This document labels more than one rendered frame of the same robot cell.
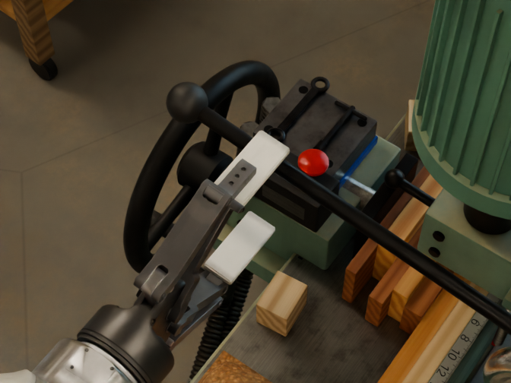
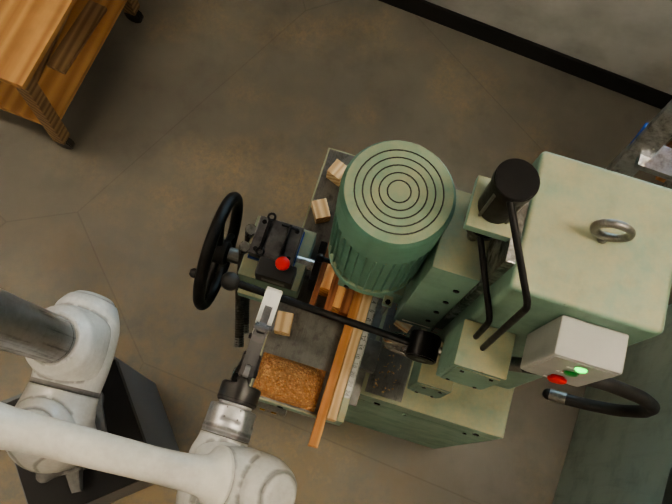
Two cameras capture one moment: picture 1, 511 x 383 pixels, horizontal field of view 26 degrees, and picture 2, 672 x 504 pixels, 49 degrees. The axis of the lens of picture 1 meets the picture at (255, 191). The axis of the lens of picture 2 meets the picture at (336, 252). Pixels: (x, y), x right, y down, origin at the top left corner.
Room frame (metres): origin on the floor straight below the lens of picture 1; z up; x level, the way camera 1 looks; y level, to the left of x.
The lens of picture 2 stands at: (0.21, 0.06, 2.48)
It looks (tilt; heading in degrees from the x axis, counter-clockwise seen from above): 73 degrees down; 329
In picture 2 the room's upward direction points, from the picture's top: 13 degrees clockwise
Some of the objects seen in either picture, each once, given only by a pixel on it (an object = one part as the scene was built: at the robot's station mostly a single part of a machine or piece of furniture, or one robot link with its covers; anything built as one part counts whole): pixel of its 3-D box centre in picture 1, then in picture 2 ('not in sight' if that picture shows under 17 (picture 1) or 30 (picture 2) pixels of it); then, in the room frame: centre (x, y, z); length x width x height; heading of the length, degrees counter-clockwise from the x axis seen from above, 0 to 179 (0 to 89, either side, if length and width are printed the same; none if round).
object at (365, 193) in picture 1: (360, 195); (304, 262); (0.61, -0.11, 0.95); 0.09 x 0.07 x 0.09; 144
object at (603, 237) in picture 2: not in sight; (611, 231); (0.37, -0.45, 1.55); 0.06 x 0.02 x 0.07; 54
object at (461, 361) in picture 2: not in sight; (473, 357); (0.29, -0.30, 1.22); 0.09 x 0.08 x 0.15; 54
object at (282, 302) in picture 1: (281, 303); (283, 323); (0.50, -0.03, 0.92); 0.04 x 0.03 x 0.04; 150
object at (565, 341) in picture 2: not in sight; (571, 353); (0.24, -0.39, 1.40); 0.10 x 0.06 x 0.16; 54
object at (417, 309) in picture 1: (458, 254); (354, 275); (0.56, -0.21, 0.92); 0.19 x 0.02 x 0.05; 144
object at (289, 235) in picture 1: (309, 185); (277, 258); (0.64, -0.06, 0.91); 0.15 x 0.14 x 0.09; 144
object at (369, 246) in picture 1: (411, 204); (327, 256); (0.61, -0.16, 0.93); 0.24 x 0.01 x 0.06; 144
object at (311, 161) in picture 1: (313, 162); (282, 263); (0.60, -0.06, 1.02); 0.03 x 0.03 x 0.01
